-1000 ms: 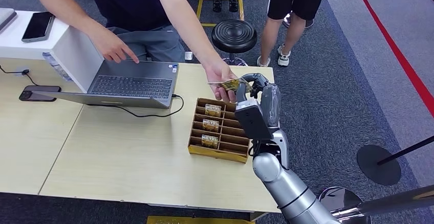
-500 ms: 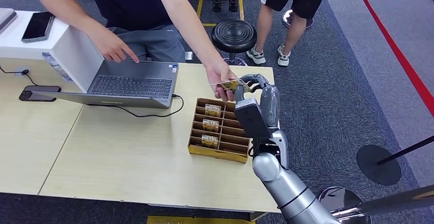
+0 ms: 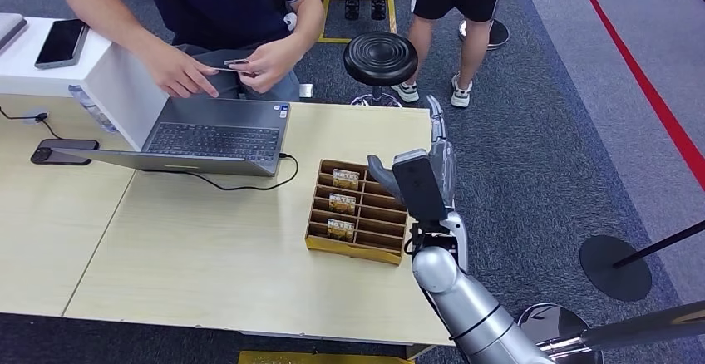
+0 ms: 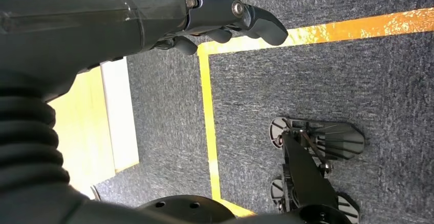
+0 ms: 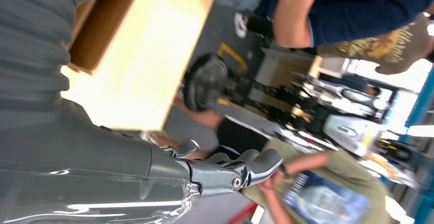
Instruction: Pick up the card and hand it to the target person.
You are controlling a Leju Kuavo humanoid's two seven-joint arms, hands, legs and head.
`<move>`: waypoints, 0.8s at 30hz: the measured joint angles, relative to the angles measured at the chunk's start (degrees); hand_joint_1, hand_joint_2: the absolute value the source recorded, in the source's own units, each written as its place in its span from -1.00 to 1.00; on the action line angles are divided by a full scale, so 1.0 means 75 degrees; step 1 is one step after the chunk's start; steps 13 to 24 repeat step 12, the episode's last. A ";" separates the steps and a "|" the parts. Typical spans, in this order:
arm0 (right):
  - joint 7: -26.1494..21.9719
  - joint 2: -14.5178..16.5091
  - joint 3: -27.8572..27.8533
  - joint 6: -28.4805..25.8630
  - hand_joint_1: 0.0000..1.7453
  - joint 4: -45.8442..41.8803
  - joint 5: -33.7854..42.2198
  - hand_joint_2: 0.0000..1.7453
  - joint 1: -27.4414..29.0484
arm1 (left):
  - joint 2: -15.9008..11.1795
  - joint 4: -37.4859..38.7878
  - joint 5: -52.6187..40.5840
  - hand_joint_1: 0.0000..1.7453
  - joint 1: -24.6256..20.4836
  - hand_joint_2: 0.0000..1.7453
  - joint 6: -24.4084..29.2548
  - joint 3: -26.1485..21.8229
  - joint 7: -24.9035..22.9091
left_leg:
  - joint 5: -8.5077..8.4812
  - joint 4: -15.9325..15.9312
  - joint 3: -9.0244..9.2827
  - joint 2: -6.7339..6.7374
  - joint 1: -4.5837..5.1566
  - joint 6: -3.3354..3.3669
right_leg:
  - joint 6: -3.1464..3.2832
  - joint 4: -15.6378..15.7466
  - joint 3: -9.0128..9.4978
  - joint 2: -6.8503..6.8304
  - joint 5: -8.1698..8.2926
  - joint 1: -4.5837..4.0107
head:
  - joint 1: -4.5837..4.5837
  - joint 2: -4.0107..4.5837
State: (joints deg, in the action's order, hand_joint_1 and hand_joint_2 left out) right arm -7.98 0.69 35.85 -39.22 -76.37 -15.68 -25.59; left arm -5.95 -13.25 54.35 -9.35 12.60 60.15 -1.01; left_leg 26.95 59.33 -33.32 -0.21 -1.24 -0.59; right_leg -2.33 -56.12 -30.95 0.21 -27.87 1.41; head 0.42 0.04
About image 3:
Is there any stanchion with black base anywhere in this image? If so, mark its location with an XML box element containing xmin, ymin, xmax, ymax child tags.
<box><xmin>579</xmin><ymin>219</ymin><xmax>705</xmax><ymax>303</ymax></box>

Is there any seated person's left hand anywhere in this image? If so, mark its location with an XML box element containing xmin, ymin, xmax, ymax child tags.
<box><xmin>227</xmin><ymin>37</ymin><xmax>294</xmax><ymax>95</ymax></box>

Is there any grey closed tablet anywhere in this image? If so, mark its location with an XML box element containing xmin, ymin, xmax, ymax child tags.
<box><xmin>0</xmin><ymin>12</ymin><xmax>28</xmax><ymax>52</ymax></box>

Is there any black laptop power cable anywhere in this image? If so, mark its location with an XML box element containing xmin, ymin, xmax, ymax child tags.
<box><xmin>140</xmin><ymin>152</ymin><xmax>301</xmax><ymax>193</ymax></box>

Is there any grey open laptop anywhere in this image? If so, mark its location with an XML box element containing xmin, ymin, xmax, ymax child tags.
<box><xmin>52</xmin><ymin>96</ymin><xmax>292</xmax><ymax>178</ymax></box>

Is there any black round stool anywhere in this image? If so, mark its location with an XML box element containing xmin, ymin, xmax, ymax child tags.
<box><xmin>343</xmin><ymin>31</ymin><xmax>419</xmax><ymax>108</ymax></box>

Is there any black cable with plug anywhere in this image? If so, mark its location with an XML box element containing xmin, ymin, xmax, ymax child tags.
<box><xmin>0</xmin><ymin>106</ymin><xmax>65</xmax><ymax>140</ymax></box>

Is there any black phone with silver rim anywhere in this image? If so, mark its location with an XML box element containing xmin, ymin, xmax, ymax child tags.
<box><xmin>33</xmin><ymin>18</ymin><xmax>91</xmax><ymax>70</ymax></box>

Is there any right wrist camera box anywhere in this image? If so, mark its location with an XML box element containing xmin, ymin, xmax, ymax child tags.
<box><xmin>391</xmin><ymin>149</ymin><xmax>449</xmax><ymax>224</ymax></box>

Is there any wooden card organiser box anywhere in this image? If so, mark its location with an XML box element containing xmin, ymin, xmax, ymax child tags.
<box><xmin>304</xmin><ymin>159</ymin><xmax>410</xmax><ymax>267</ymax></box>

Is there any seated person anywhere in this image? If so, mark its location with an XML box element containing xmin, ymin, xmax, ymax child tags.
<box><xmin>61</xmin><ymin>0</ymin><xmax>327</xmax><ymax>102</ymax></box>

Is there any seated person's right hand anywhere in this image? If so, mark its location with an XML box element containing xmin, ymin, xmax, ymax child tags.
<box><xmin>144</xmin><ymin>46</ymin><xmax>221</xmax><ymax>100</ymax></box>

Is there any black phone with camera bump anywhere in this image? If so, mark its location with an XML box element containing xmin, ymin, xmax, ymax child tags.
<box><xmin>30</xmin><ymin>139</ymin><xmax>101</xmax><ymax>166</ymax></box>

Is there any hotel key card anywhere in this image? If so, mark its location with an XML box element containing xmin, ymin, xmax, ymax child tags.
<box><xmin>210</xmin><ymin>57</ymin><xmax>252</xmax><ymax>75</ymax></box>
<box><xmin>326</xmin><ymin>218</ymin><xmax>357</xmax><ymax>243</ymax></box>
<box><xmin>328</xmin><ymin>193</ymin><xmax>357</xmax><ymax>215</ymax></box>
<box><xmin>332</xmin><ymin>168</ymin><xmax>361</xmax><ymax>191</ymax></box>

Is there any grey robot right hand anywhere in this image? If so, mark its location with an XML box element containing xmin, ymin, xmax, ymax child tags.
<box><xmin>367</xmin><ymin>95</ymin><xmax>459</xmax><ymax>215</ymax></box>

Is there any white box cabinet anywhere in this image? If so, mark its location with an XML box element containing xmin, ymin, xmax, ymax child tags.
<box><xmin>0</xmin><ymin>17</ymin><xmax>170</xmax><ymax>152</ymax></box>

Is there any stanchion with chrome base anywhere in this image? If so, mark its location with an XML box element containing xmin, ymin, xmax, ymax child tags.
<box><xmin>516</xmin><ymin>299</ymin><xmax>705</xmax><ymax>364</ymax></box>
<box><xmin>457</xmin><ymin>17</ymin><xmax>511</xmax><ymax>52</ymax></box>

